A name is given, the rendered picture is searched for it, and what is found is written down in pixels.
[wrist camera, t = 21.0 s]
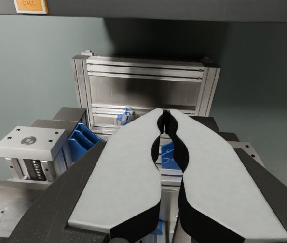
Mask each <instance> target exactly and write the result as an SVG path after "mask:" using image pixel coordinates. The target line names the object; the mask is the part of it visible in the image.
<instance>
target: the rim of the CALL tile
mask: <svg viewBox="0 0 287 243"><path fill-rule="evenodd" d="M14 3H15V6H16V10H17V12H18V13H32V14H46V13H47V11H46V7H45V2H44V0H41V4H42V9H43V11H23V10H19V9H18V6H17V3H16V0H14Z"/></svg>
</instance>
